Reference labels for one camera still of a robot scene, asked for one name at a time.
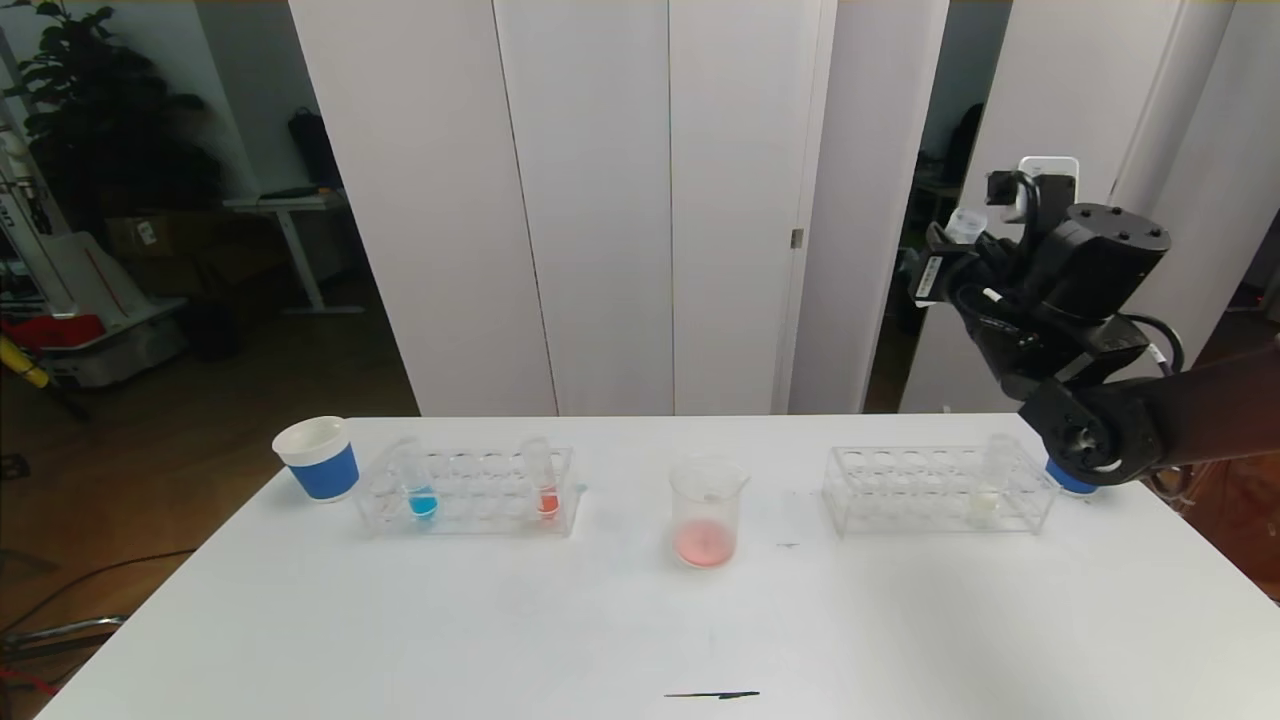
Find test tube with blue pigment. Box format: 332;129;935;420
398;440;442;523

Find clear glass beaker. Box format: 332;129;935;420
668;456;750;571

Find clear acrylic test tube rack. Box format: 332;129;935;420
822;443;1059;538
355;445;586;539

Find test tube with yellow pigment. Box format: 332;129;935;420
965;433;1019;529

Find white three-panel folding screen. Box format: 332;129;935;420
290;0;836;419

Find white partition panel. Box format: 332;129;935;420
1060;0;1280;413
788;0;949;417
898;0;1186;416

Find white paper cup blue sleeve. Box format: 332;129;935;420
272;416;361;503
1045;455;1101;497

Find white standing desk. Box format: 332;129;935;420
222;192;366;319

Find black backpack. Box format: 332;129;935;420
288;110;346;193

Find cardboard box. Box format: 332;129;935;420
105;211;201;261

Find white equipment base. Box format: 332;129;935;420
40;296;191;389

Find white leaning board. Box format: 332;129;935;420
40;230;136;324

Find dark green potted plant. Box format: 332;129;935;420
0;0;226;236

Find yellow tool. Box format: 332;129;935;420
0;333;51;391

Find brown wooden stand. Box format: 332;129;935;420
1170;465;1280;601

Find grey metal bar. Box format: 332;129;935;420
0;618;129;661

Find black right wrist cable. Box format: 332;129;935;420
985;170;1187;377

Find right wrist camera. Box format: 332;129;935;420
1018;156;1081;206

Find black floor cable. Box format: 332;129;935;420
0;550;196;636

